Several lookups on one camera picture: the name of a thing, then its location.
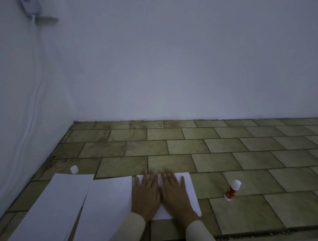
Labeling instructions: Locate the person's left hand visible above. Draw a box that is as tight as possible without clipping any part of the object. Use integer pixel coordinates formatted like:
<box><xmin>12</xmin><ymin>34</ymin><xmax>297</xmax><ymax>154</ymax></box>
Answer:
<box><xmin>131</xmin><ymin>169</ymin><xmax>161</xmax><ymax>221</ymax></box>

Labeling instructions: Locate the person's right hand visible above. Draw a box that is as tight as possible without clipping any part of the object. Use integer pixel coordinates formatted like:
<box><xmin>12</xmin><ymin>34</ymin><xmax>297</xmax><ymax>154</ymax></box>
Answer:
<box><xmin>160</xmin><ymin>169</ymin><xmax>199</xmax><ymax>230</ymax></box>

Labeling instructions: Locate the stack of white papers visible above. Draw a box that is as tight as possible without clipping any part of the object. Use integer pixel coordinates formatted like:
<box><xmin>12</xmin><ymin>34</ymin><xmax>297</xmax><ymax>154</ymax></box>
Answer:
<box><xmin>136</xmin><ymin>172</ymin><xmax>202</xmax><ymax>221</ymax></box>

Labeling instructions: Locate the single white paper sheet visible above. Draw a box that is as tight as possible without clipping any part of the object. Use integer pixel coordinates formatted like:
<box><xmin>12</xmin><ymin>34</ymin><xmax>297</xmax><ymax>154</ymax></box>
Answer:
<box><xmin>73</xmin><ymin>176</ymin><xmax>133</xmax><ymax>241</ymax></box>
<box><xmin>7</xmin><ymin>173</ymin><xmax>95</xmax><ymax>241</ymax></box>

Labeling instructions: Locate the red and white glue stick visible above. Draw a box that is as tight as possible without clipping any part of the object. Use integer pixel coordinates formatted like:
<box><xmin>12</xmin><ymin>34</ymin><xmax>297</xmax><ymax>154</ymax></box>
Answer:
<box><xmin>223</xmin><ymin>179</ymin><xmax>242</xmax><ymax>202</ymax></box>

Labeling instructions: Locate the person's right forearm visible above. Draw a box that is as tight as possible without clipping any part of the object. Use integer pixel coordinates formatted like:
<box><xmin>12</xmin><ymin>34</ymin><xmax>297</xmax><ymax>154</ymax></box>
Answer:
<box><xmin>185</xmin><ymin>219</ymin><xmax>217</xmax><ymax>241</ymax></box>

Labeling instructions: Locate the person's left forearm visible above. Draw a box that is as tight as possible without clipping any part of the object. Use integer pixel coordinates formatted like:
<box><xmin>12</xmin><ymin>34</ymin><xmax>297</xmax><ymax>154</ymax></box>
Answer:
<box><xmin>109</xmin><ymin>212</ymin><xmax>146</xmax><ymax>241</ymax></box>

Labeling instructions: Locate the white plug adapter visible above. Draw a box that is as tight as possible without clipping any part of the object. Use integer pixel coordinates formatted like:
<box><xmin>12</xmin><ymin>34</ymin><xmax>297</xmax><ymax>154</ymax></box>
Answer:
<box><xmin>20</xmin><ymin>0</ymin><xmax>42</xmax><ymax>17</ymax></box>

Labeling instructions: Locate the white power cable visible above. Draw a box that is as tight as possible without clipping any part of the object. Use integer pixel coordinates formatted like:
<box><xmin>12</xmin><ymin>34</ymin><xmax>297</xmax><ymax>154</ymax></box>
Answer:
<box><xmin>0</xmin><ymin>15</ymin><xmax>44</xmax><ymax>217</ymax></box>

